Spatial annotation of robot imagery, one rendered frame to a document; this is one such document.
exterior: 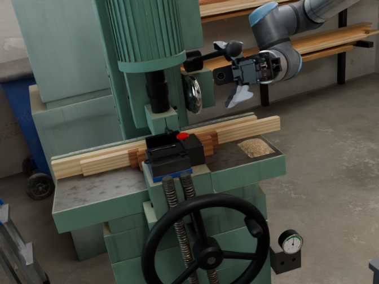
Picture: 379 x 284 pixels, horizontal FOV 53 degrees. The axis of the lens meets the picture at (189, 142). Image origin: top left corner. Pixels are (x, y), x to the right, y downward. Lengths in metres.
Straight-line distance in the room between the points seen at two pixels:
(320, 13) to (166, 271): 0.82
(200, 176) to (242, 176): 0.18
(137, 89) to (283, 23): 0.45
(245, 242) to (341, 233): 1.18
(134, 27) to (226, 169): 0.41
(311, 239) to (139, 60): 1.52
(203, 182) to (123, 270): 0.35
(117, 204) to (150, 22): 0.44
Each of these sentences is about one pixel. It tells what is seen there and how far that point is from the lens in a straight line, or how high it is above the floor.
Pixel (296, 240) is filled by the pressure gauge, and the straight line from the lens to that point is 1.11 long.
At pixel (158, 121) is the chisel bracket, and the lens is 1.00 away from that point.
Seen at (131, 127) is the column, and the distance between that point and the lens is 1.24.
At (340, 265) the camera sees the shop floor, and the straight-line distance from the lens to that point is 2.04.
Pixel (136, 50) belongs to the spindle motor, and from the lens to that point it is 0.93.
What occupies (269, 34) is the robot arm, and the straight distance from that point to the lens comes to 1.13.
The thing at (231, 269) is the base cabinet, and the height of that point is 0.58.
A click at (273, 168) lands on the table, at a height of 0.87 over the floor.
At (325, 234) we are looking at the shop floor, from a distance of 2.21.
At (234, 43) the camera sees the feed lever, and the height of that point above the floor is 1.22.
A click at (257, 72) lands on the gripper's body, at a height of 1.13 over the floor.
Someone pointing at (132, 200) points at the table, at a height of 0.88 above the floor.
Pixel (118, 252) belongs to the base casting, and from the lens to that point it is 1.03.
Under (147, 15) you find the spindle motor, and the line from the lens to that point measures 0.91.
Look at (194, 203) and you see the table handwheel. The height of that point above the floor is 0.95.
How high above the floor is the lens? 1.37
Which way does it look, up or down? 24 degrees down
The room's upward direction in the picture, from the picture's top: 8 degrees counter-clockwise
